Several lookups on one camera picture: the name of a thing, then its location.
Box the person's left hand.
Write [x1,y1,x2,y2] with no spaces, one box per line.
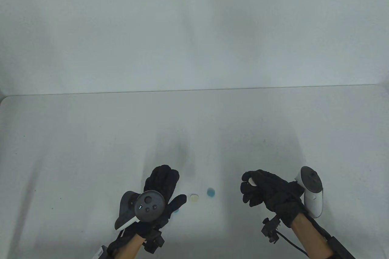
[134,165,187,239]

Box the person's right hand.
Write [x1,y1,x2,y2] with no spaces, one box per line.
[241,169,306,228]

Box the person's right forearm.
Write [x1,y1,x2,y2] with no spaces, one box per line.
[290,213,333,259]

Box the person's left forearm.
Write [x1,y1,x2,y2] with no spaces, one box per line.
[115,236,145,259]

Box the white and grey controller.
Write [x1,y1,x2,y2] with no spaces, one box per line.
[293,166,323,219]
[115,190,166,231]

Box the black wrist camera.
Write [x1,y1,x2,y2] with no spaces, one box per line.
[262,215,281,244]
[144,230,165,253]

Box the black cable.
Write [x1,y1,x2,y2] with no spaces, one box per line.
[277,231,307,253]

